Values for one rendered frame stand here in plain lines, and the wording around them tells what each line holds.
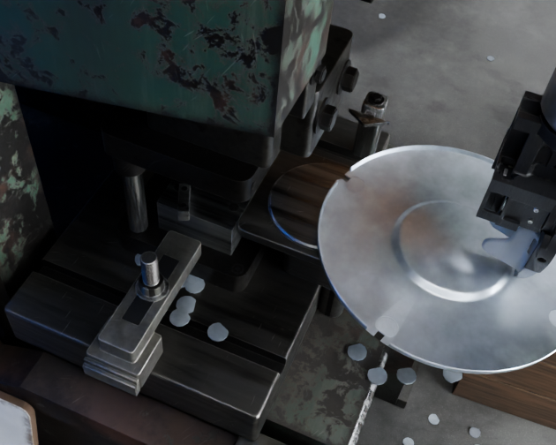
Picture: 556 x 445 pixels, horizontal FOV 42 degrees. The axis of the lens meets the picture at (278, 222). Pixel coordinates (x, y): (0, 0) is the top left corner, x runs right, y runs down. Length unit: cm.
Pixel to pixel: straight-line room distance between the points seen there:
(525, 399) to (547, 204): 93
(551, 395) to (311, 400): 79
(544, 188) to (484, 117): 151
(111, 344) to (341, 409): 26
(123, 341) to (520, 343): 39
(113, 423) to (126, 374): 11
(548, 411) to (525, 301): 82
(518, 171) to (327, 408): 33
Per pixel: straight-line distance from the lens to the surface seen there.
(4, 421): 96
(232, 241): 79
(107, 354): 75
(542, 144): 65
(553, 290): 81
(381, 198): 81
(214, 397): 76
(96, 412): 85
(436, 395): 160
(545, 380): 150
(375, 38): 236
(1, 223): 81
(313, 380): 84
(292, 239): 77
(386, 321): 72
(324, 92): 65
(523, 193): 67
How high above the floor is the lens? 139
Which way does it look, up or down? 51 degrees down
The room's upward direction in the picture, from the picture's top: 6 degrees clockwise
